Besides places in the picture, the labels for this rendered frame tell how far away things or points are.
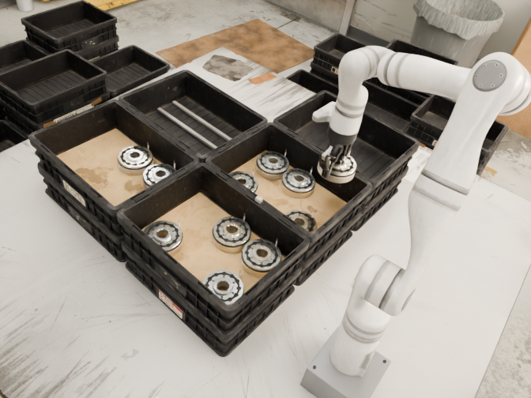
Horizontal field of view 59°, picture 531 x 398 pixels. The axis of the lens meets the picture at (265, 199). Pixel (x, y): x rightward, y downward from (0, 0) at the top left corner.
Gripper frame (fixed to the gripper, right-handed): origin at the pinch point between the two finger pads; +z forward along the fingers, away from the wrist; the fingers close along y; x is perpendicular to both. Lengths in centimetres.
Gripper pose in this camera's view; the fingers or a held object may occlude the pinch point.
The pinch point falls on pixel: (331, 168)
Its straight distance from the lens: 127.9
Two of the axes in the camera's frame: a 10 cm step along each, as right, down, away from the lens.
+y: 6.5, -4.7, 6.0
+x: -7.5, -5.3, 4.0
